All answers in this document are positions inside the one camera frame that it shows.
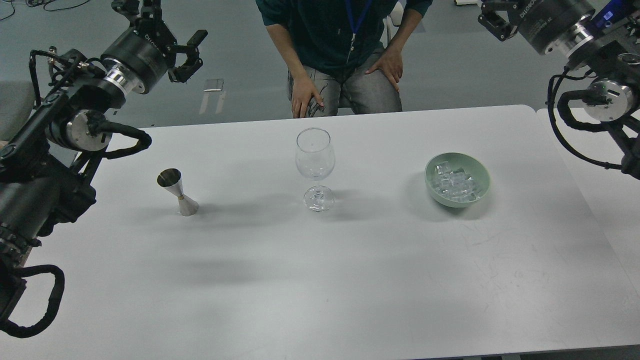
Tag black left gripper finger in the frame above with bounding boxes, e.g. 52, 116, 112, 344
110, 0, 163, 35
167, 30, 208, 84

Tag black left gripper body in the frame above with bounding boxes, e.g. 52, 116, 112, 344
101, 27, 176, 94

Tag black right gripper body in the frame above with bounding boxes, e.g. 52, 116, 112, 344
510, 0, 595, 56

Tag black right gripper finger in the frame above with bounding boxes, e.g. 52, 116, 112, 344
478, 0, 519, 42

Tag steel cocktail jigger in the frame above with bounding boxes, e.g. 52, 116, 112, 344
157, 168, 200, 217

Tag clear ice cubes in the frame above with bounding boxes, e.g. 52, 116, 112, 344
431, 161, 482, 203

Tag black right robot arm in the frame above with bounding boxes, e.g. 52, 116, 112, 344
478, 0, 640, 179

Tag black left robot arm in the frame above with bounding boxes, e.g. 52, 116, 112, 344
0, 0, 208, 338

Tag clear wine glass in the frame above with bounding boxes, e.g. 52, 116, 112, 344
295, 127, 336, 212

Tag person left hand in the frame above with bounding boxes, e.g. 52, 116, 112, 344
365, 43, 403, 92

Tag person right hand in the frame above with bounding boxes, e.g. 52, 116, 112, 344
290, 75, 325, 119

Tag silver floor plate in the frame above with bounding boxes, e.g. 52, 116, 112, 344
202, 78, 225, 92

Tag person in dark shirt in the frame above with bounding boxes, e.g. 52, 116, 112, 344
256, 0, 432, 117

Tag green bowl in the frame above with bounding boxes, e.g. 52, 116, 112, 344
423, 152, 492, 208

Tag black floor cables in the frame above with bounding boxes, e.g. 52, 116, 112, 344
0, 0, 92, 22

